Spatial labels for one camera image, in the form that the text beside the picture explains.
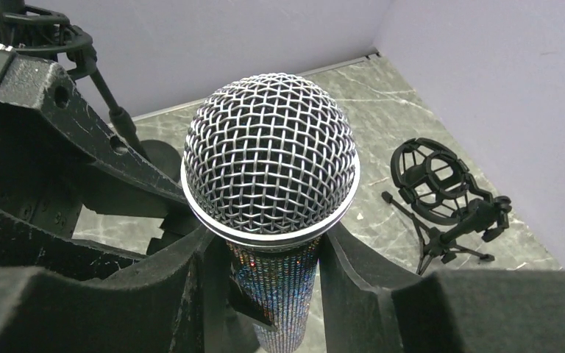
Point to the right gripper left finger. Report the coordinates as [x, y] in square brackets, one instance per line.
[172, 301]

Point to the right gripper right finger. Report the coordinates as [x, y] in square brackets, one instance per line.
[370, 304]

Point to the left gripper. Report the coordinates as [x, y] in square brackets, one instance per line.
[58, 156]

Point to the black tripod shock mount stand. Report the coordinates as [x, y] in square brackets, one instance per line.
[442, 198]

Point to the glitter microphone silver grille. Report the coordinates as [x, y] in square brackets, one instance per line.
[269, 165]

